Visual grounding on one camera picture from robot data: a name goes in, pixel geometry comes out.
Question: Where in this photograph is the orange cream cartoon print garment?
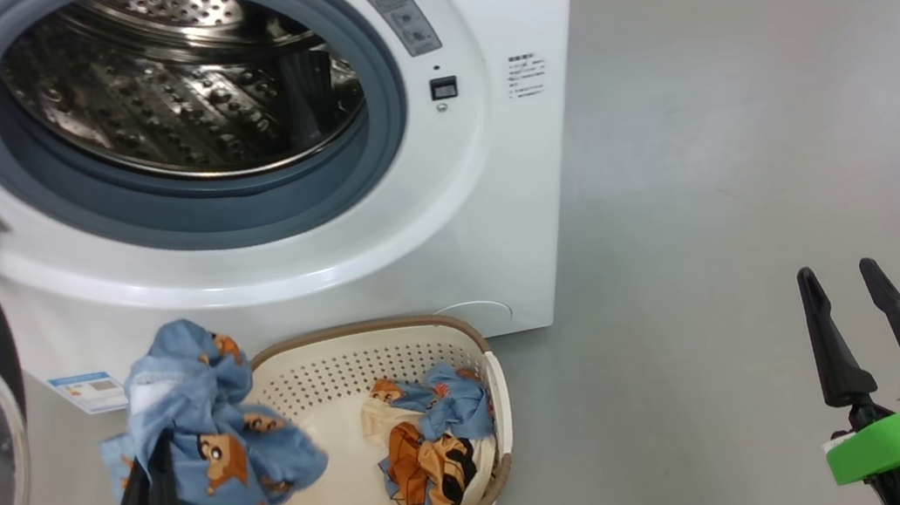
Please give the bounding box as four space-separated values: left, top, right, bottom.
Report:
356 358 508 505

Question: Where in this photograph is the grey warning sticker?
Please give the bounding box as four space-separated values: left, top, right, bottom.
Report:
356 0 444 65

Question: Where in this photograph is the white front-load washing machine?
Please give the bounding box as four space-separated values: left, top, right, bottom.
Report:
0 0 630 406

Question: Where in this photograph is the blue cartoon print garment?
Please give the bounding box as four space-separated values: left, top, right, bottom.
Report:
83 301 335 505

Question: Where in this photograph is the blue energy label sticker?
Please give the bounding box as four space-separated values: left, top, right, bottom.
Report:
47 367 129 421

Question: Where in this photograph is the cream perforated laundry basket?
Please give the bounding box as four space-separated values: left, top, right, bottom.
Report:
229 304 526 505

